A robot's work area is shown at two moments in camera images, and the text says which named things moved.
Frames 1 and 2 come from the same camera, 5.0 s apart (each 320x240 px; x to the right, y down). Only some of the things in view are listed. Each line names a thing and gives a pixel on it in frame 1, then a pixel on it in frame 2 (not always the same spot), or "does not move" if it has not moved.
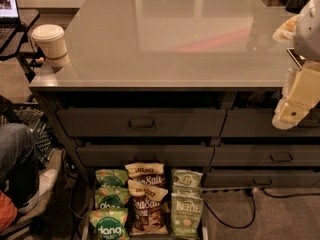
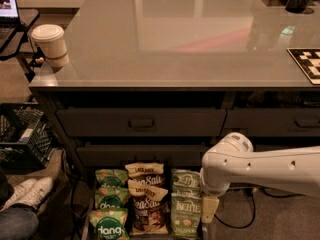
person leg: x=19 y=163 to x=19 y=222
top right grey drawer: x=259 y=123 does not move
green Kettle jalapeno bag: x=186 y=212 does not move
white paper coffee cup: x=50 y=38 does not move
